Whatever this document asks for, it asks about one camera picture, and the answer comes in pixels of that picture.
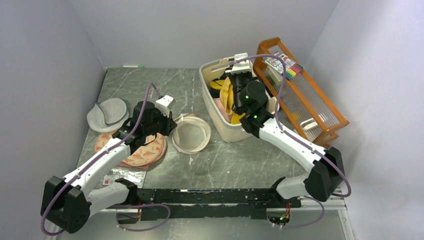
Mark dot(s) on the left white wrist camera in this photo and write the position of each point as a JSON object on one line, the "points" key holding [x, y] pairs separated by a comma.
{"points": [[164, 104]]}

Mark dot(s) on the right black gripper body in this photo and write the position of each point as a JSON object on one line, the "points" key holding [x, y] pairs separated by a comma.
{"points": [[239, 82]]}

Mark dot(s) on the black yellow garment in basket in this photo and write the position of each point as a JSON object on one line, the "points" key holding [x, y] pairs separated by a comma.
{"points": [[216, 86]]}

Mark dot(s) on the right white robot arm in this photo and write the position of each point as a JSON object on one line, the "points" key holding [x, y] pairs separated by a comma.
{"points": [[324, 167]]}

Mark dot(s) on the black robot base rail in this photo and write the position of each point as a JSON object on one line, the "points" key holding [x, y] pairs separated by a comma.
{"points": [[207, 203]]}

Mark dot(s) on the white mesh laundry bag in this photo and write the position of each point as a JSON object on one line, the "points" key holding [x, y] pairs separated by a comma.
{"points": [[191, 135]]}

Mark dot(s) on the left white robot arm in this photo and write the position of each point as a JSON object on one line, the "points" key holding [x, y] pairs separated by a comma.
{"points": [[69, 202]]}

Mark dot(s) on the green white marker pen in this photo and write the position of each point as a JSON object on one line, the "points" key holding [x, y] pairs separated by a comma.
{"points": [[133, 66]]}

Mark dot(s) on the pink bra in basket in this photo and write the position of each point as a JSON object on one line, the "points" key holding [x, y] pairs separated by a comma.
{"points": [[222, 110]]}

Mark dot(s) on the cream plastic laundry basket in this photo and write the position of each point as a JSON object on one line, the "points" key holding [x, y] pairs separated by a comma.
{"points": [[236, 100]]}

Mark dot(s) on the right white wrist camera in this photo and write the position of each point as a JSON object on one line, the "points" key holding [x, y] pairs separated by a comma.
{"points": [[239, 64]]}

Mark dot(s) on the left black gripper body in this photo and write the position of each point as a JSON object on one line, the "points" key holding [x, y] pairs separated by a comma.
{"points": [[161, 123]]}

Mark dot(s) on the yellow bra in basket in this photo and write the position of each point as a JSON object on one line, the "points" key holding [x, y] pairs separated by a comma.
{"points": [[236, 118]]}

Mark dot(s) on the orange wooden rack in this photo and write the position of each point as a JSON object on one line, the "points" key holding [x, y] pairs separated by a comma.
{"points": [[305, 105]]}

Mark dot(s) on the coloured marker pen pack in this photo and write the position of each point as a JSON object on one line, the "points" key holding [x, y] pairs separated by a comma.
{"points": [[292, 68]]}

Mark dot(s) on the floral pink laundry bag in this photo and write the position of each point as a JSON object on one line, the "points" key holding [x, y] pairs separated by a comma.
{"points": [[148, 154]]}

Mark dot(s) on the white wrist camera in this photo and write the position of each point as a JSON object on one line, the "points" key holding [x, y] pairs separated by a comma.
{"points": [[239, 64], [164, 104]]}

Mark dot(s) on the mustard yellow bra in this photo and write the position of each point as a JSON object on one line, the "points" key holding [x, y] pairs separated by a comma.
{"points": [[227, 97]]}

